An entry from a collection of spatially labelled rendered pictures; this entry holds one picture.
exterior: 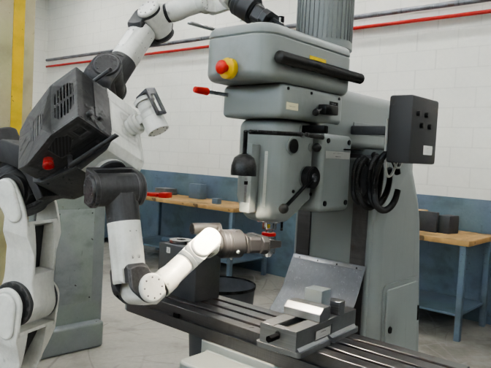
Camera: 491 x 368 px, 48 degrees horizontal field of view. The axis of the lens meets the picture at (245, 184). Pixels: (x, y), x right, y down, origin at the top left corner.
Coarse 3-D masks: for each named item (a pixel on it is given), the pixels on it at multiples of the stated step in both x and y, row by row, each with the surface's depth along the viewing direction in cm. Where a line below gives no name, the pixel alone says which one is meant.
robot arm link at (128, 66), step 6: (120, 54) 178; (126, 60) 178; (132, 60) 179; (126, 66) 178; (132, 66) 180; (126, 72) 178; (132, 72) 182; (120, 78) 173; (126, 78) 179; (120, 84) 175; (120, 90) 178; (120, 96) 180
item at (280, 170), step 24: (264, 120) 170; (288, 120) 169; (240, 144) 176; (264, 144) 169; (288, 144) 167; (312, 144) 177; (264, 168) 169; (288, 168) 168; (240, 192) 175; (264, 192) 169; (288, 192) 169; (264, 216) 170; (288, 216) 175
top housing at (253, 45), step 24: (264, 24) 154; (216, 48) 164; (240, 48) 158; (264, 48) 154; (288, 48) 159; (312, 48) 168; (336, 48) 178; (216, 72) 164; (240, 72) 158; (264, 72) 154; (288, 72) 159; (312, 72) 168
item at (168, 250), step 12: (180, 240) 209; (168, 252) 207; (204, 264) 199; (216, 264) 203; (192, 276) 198; (204, 276) 199; (216, 276) 204; (180, 288) 202; (192, 288) 198; (204, 288) 200; (216, 288) 204; (192, 300) 198; (204, 300) 200
